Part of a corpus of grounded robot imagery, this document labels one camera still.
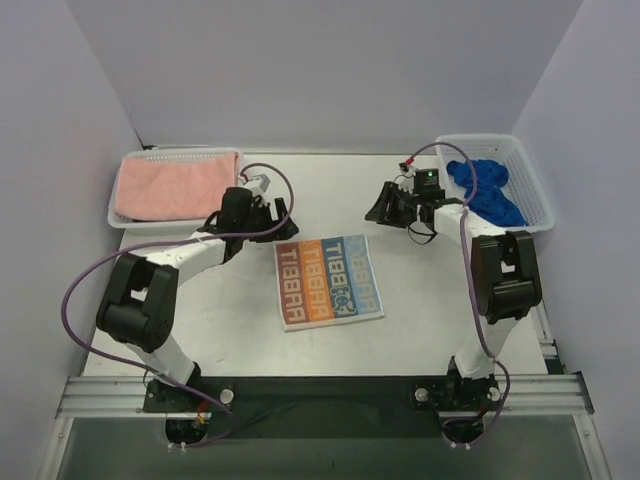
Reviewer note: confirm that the white left plastic basket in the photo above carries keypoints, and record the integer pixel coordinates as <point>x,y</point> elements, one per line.
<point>119,222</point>

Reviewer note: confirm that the pink towel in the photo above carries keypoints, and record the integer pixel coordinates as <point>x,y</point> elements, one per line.
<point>173,189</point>

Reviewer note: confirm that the white right plastic basket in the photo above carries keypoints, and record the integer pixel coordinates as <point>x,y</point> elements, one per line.
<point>522,187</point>

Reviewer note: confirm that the aluminium frame rail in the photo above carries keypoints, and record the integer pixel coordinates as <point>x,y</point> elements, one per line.
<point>116,397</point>

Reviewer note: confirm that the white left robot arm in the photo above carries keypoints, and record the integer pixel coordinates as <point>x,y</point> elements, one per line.
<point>138,306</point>

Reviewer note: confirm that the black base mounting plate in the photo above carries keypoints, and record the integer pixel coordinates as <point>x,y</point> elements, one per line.
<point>325,408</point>

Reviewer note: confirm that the blue towel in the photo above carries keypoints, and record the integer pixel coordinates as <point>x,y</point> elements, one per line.
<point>489,202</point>

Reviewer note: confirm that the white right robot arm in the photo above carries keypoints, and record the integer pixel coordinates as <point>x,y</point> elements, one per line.
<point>501,270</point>

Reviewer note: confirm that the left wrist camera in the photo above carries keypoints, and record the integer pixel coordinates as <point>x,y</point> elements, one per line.
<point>258,185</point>

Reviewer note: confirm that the white plastic basket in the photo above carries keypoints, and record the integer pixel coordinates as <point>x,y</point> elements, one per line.
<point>522,187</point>
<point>119,222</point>

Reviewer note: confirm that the orange patterned towel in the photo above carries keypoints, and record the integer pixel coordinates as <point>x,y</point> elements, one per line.
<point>326,282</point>

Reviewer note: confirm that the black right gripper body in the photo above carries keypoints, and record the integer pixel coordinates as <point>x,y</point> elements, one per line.
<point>400,204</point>

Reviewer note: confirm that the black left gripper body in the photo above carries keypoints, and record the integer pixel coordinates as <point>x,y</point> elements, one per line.
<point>270,220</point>

